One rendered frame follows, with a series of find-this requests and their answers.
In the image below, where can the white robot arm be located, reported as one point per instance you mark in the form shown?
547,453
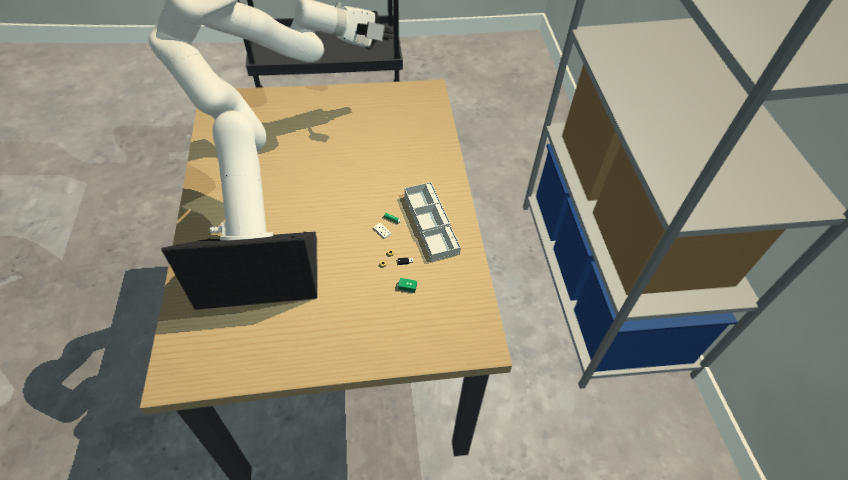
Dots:
235,133

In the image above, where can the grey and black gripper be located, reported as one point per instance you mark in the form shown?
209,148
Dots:
356,16

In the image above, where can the white rack of open bins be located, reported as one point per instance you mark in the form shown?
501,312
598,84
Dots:
432,221

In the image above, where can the white domino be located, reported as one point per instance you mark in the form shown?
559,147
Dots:
382,230

